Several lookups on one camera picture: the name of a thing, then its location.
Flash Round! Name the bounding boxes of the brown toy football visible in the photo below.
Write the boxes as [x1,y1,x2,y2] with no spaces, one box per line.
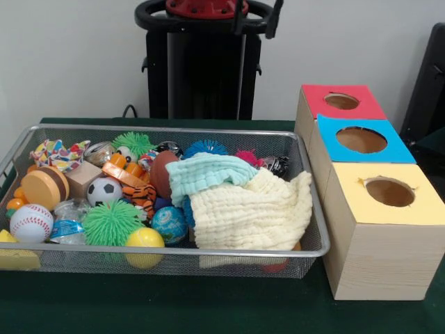
[149,150,180,200]

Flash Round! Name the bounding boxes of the green cloth side table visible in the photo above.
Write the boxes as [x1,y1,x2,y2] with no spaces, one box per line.
[413,125,445,168]

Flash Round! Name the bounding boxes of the small soccer ball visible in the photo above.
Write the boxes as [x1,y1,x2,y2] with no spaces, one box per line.
[86,177,123,208]

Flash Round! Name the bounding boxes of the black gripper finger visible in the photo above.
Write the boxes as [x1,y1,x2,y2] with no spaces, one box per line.
[232,0,245,35]
[264,0,285,40]

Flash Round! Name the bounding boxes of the cream waffle cloth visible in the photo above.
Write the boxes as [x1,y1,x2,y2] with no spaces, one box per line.
[187,168,314,251]

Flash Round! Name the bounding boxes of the wooden box with three holes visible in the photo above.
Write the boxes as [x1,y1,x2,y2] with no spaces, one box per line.
[293,83,445,302]

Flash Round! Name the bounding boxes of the black chair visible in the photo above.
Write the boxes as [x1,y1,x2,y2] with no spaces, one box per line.
[399,22,445,140]

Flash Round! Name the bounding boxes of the white baseball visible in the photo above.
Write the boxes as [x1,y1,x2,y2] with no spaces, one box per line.
[9,203,55,244]

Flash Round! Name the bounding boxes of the round wooden burger toy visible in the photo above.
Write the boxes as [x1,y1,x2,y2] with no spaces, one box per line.
[20,166,70,212]

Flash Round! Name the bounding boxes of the plain wooden cube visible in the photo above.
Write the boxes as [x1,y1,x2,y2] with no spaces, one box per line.
[64,160,105,199]

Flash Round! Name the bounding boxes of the colourful patterned cloth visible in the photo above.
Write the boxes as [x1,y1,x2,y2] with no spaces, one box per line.
[29,138,91,173]

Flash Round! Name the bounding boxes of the light blue waffle cloth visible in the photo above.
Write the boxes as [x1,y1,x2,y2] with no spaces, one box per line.
[165,152,260,208]

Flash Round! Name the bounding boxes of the blue globe ball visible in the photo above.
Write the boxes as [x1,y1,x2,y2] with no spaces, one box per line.
[151,206,188,244]

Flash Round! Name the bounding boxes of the dark green table cloth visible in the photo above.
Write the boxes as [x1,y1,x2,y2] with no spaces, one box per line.
[0,117,445,334]

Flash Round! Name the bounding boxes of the yellow ball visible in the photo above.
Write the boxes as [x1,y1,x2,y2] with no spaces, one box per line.
[124,228,166,271]

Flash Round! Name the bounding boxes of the silver mesh bin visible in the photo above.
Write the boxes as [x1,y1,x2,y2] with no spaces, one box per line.
[0,123,331,279]

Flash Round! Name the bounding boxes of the green spiky rubber ball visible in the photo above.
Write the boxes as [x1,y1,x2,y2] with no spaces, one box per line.
[81,200,145,247]

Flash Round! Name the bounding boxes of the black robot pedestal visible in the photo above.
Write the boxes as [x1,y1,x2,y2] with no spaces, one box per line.
[134,0,279,121]

